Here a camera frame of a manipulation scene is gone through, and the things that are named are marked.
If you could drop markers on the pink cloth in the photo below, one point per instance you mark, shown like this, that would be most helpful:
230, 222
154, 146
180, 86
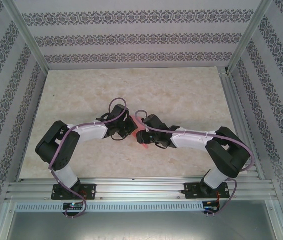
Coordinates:
145, 146

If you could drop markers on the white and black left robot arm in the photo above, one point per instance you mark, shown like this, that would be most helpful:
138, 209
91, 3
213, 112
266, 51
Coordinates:
54, 150

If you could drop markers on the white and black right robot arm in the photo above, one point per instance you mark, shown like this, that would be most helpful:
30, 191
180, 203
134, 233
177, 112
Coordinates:
229, 155

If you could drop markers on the grey metal sheet panel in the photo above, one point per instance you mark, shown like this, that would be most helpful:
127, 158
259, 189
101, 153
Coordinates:
141, 225

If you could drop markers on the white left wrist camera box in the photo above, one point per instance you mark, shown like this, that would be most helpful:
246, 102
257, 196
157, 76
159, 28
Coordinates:
124, 120

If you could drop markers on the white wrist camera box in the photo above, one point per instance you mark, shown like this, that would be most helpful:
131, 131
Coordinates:
124, 120
147, 130

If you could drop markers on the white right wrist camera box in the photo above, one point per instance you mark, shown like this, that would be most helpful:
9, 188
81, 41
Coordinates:
147, 130

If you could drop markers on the long aluminium mounting rail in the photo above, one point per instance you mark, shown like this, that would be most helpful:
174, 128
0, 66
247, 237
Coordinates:
141, 190

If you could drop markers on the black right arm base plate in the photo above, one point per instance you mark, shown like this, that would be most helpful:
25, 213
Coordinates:
191, 190

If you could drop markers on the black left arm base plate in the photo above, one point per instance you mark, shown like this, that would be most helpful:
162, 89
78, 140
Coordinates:
91, 191

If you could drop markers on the aluminium side rail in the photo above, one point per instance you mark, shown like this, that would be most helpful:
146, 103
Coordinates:
227, 82

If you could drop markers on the aluminium frame post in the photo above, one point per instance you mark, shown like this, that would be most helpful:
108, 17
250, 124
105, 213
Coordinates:
250, 35
26, 32

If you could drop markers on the aluminium frame beam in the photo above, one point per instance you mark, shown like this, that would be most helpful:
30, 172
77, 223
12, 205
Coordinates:
2, 222
280, 220

